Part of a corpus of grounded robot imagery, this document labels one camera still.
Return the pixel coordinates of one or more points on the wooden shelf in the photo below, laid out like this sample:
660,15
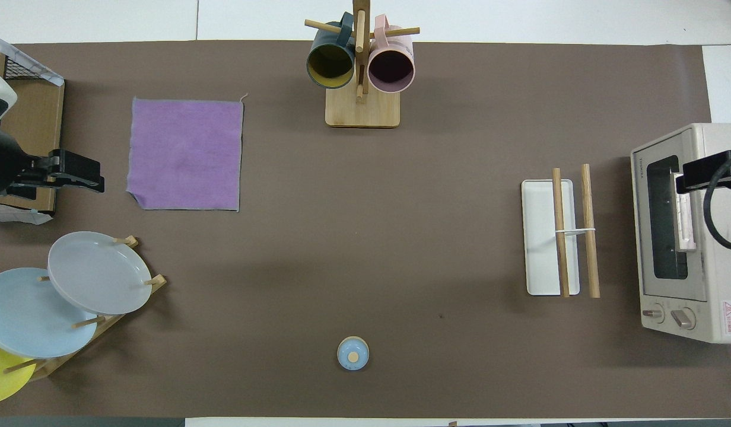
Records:
36,130

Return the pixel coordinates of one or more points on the yellow plate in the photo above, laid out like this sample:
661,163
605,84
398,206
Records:
0,379

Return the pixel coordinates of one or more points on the light blue plate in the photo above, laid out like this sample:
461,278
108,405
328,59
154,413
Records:
27,320

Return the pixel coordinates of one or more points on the dark green mug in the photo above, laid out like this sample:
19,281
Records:
330,62

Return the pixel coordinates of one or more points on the wooden mug tree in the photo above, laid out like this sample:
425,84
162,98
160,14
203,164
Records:
362,112

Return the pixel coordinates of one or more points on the grey plate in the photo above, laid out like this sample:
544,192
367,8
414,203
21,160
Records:
98,273

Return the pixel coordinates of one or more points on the brown table mat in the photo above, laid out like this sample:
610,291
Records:
401,237

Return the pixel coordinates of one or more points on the pink mug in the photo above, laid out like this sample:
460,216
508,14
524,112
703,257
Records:
391,68

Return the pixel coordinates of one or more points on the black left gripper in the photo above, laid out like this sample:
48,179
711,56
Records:
0,163

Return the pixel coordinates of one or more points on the wooden plate rack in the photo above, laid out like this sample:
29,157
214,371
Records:
158,283

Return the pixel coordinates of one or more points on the white rectangular tray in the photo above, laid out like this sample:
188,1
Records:
540,237

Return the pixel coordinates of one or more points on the beige toaster oven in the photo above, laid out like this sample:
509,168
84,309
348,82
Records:
715,279

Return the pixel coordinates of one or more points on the purple and grey towel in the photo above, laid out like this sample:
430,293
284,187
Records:
184,154

